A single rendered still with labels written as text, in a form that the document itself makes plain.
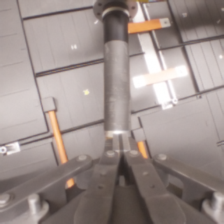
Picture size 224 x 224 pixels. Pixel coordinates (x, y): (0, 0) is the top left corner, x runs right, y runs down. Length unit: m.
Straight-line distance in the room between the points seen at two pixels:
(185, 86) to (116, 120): 0.27
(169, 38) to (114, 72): 0.27
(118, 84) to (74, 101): 0.15
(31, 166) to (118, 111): 0.23
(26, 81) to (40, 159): 0.17
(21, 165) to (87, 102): 0.20
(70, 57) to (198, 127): 0.36
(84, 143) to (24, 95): 0.17
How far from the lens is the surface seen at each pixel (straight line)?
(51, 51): 0.43
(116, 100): 0.26
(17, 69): 0.42
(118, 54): 0.28
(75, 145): 0.38
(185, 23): 0.55
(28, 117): 0.39
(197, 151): 0.47
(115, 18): 0.32
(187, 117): 0.45
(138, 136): 0.38
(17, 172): 0.41
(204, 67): 0.52
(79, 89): 0.39
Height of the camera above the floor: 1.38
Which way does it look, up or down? 79 degrees down
